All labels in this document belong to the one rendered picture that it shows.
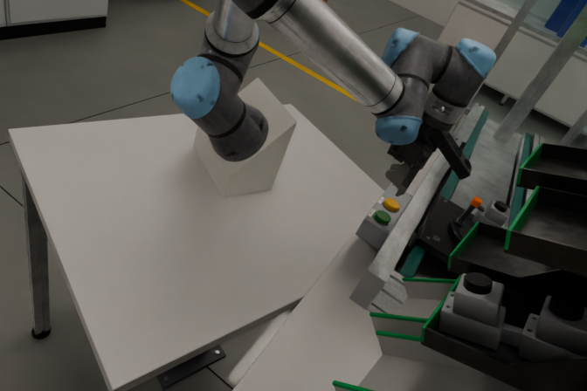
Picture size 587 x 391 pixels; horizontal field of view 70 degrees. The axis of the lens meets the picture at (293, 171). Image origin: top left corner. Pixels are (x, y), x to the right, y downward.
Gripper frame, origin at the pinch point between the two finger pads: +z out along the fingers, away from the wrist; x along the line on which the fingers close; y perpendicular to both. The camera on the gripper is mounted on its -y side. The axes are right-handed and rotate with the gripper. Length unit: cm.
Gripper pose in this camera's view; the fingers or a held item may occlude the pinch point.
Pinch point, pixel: (402, 193)
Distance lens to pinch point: 100.0
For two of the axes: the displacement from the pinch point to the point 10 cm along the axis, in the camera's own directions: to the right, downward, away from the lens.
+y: -8.1, -5.2, 2.5
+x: -4.9, 3.8, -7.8
